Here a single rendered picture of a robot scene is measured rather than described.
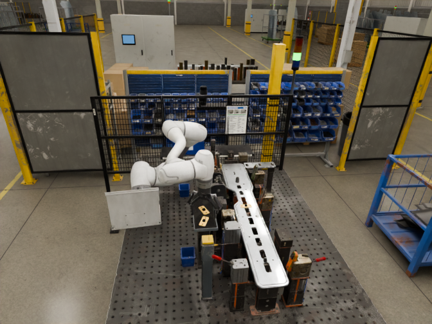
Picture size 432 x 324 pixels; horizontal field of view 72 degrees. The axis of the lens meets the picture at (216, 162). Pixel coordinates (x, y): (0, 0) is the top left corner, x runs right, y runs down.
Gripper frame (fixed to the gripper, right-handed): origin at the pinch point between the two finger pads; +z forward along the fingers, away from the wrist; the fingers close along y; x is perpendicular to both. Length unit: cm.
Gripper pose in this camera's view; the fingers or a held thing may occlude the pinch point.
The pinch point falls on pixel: (204, 214)
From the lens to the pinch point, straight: 178.1
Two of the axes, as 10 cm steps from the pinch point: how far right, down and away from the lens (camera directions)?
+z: -0.2, 8.8, 4.7
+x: 2.6, -4.5, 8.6
